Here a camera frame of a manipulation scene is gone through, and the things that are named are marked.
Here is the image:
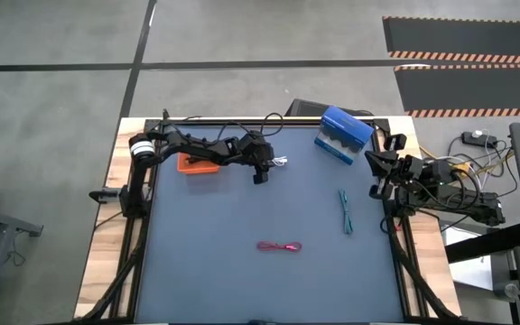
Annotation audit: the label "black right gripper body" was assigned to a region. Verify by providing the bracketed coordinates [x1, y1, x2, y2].
[388, 153, 423, 193]

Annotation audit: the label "white sheet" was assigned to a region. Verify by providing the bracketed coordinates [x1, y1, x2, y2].
[448, 225, 496, 290]

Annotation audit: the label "orange plastic basket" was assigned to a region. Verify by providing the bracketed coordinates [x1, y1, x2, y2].
[177, 152, 221, 175]

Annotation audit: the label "black table frame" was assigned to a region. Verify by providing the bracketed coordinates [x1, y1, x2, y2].
[77, 116, 462, 325]

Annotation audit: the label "black hazard-striped floor mat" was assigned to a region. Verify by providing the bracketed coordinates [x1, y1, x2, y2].
[381, 16, 520, 65]
[394, 65, 520, 118]

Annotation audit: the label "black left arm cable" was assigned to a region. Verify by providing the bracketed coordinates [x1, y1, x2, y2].
[162, 111, 285, 139]

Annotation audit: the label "blue-grey table mat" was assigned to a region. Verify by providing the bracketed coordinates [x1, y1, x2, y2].
[134, 124, 405, 324]

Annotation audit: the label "black clamp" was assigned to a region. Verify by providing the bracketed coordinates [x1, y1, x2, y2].
[88, 187, 122, 205]

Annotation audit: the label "black power strip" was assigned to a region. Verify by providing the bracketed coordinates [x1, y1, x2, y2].
[461, 130, 499, 148]

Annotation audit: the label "black equipment case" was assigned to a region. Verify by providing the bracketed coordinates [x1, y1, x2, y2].
[284, 97, 374, 119]

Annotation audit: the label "tangled floor cables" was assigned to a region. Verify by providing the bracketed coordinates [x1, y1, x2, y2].
[422, 135, 519, 200]

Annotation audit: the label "blue DualShock controller box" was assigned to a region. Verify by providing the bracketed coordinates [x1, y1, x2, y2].
[313, 105, 376, 167]

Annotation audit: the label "teal braided USB cable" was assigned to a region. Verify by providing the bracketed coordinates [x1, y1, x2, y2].
[337, 188, 355, 237]

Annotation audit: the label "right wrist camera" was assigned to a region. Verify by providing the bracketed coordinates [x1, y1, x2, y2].
[363, 150, 399, 178]

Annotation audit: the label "pink braided USB cable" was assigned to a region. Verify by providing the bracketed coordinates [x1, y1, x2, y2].
[255, 240, 303, 254]

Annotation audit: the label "black metal bar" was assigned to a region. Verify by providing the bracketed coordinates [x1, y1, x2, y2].
[444, 220, 520, 264]

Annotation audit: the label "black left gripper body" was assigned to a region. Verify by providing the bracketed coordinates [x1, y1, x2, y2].
[237, 130, 275, 172]

